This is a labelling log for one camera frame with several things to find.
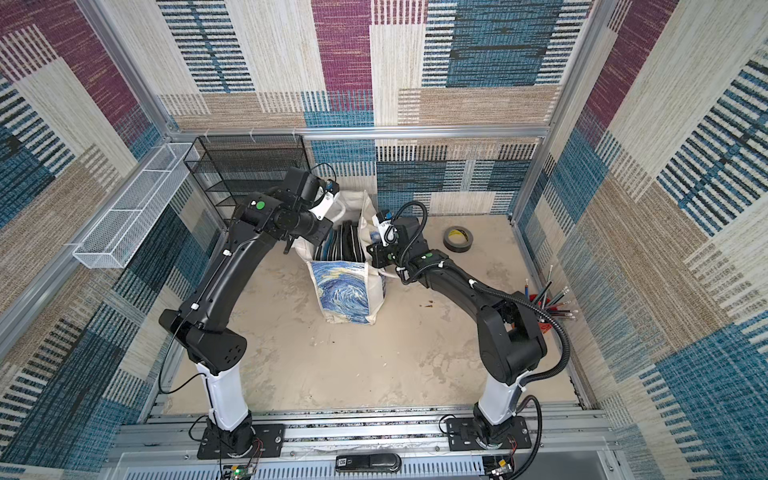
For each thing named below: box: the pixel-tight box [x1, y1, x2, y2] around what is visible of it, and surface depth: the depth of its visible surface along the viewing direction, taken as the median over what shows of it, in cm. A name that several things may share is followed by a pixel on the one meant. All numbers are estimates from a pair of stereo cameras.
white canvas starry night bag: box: [293, 190, 397, 325], surface depth 85 cm
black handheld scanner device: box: [335, 453, 402, 473], surface depth 69 cm
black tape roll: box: [443, 226, 474, 253], surface depth 115 cm
